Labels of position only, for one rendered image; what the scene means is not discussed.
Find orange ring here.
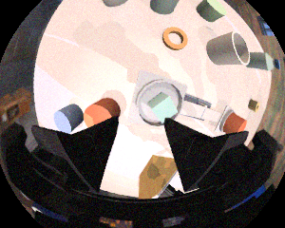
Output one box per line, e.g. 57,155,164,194
162,27,188,50

